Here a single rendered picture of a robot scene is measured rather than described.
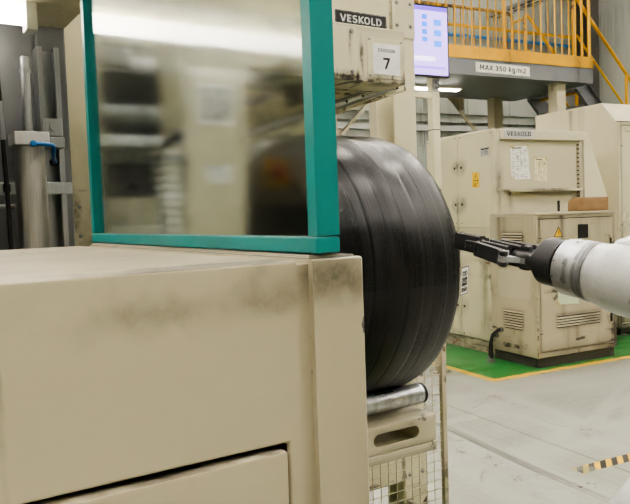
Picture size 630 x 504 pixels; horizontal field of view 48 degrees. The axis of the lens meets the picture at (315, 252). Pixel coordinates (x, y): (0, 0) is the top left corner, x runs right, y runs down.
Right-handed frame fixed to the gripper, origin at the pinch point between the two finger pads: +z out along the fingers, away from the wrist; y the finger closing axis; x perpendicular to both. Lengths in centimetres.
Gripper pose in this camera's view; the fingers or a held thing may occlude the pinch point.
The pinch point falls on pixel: (471, 243)
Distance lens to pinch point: 129.3
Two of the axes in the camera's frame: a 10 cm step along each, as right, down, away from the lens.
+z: -5.4, -1.8, 8.2
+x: -0.4, 9.8, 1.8
